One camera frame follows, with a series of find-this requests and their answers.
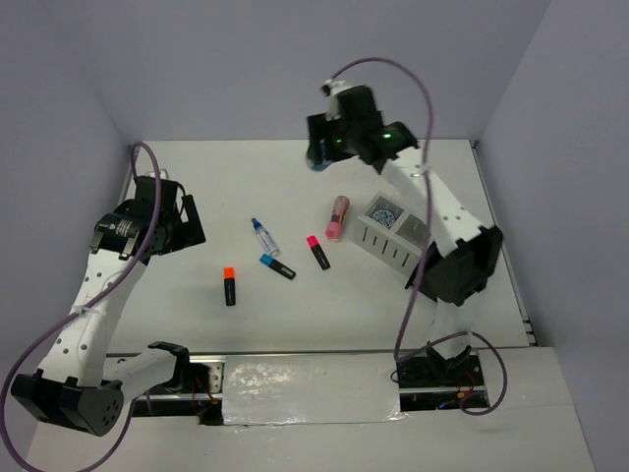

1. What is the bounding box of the silver foil-covered panel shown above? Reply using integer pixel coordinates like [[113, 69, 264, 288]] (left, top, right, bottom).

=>
[[222, 354, 404, 426]]

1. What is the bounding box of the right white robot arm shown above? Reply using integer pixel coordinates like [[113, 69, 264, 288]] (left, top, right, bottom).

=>
[[306, 79, 503, 384]]

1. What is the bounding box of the purple cable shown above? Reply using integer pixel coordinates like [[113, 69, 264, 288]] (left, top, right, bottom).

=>
[[0, 141, 163, 466], [327, 57, 508, 417]]

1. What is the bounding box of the pink cap black highlighter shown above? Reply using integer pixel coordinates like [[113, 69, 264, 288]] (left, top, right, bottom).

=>
[[307, 235, 330, 270]]

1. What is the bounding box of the blue cap black highlighter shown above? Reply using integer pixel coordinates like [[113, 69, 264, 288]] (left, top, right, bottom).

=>
[[259, 254, 296, 280]]

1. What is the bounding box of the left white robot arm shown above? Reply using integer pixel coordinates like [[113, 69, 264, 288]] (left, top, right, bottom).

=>
[[11, 176, 205, 437]]

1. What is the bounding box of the clear blue-cap spray bottle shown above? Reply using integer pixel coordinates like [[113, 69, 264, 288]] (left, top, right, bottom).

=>
[[251, 217, 280, 257]]

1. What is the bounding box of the blue splash-label round jar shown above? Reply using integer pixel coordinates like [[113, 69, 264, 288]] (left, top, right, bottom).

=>
[[306, 157, 329, 172]]

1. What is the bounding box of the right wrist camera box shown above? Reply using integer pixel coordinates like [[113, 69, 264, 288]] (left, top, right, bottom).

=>
[[321, 79, 352, 121]]

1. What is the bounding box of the pink cap crayon tube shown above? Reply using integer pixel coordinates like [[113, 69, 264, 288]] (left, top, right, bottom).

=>
[[325, 196, 351, 242]]

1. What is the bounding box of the orange cap black highlighter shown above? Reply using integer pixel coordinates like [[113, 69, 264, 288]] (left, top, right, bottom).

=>
[[223, 266, 236, 307]]

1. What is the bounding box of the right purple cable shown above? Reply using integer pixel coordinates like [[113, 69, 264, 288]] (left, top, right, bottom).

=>
[[327, 57, 508, 417]]

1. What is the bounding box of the white slotted organizer box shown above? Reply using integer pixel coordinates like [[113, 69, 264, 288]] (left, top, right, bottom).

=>
[[352, 192, 427, 277]]

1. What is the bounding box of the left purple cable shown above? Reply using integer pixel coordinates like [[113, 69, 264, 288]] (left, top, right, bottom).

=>
[[0, 141, 163, 466]]

